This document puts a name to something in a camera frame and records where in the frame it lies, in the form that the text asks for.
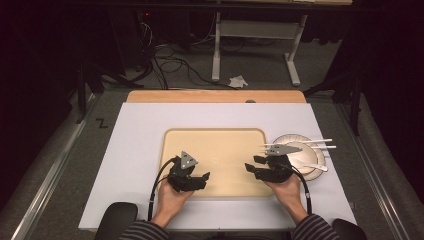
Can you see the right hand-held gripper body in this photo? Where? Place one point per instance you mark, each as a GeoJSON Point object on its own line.
{"type": "Point", "coordinates": [278, 170]}

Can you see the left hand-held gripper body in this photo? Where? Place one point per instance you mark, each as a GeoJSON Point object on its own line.
{"type": "Point", "coordinates": [181, 176]}

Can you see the white bowl with dark rim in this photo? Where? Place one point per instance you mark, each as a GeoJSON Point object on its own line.
{"type": "Point", "coordinates": [306, 160]}

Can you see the beige plastic tray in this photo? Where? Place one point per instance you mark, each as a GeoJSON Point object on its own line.
{"type": "Point", "coordinates": [220, 150]}

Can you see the white plate with dark rim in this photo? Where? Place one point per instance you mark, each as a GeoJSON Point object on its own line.
{"type": "Point", "coordinates": [296, 137]}

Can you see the person's right hand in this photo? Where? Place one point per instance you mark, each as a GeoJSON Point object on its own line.
{"type": "Point", "coordinates": [290, 195]}

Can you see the person's left hand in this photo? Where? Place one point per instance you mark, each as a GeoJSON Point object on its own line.
{"type": "Point", "coordinates": [168, 203]}

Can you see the white board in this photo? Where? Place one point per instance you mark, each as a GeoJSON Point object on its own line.
{"type": "Point", "coordinates": [140, 133]}

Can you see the black chair armrest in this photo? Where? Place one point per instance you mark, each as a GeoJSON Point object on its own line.
{"type": "Point", "coordinates": [115, 220]}
{"type": "Point", "coordinates": [350, 230]}

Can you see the wooden table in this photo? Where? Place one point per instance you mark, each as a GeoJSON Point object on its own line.
{"type": "Point", "coordinates": [200, 96]}

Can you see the crumpled white paper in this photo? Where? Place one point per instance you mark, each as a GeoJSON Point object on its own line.
{"type": "Point", "coordinates": [238, 81]}

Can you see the black stand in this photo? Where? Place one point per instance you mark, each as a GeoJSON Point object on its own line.
{"type": "Point", "coordinates": [356, 100]}
{"type": "Point", "coordinates": [81, 93]}

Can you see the dark computer case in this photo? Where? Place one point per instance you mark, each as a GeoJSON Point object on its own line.
{"type": "Point", "coordinates": [133, 40]}

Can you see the metal floor rail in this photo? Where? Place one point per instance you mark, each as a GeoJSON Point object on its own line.
{"type": "Point", "coordinates": [50, 173]}
{"type": "Point", "coordinates": [373, 173]}

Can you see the white desk frame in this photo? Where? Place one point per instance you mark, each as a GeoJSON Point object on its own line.
{"type": "Point", "coordinates": [256, 29]}

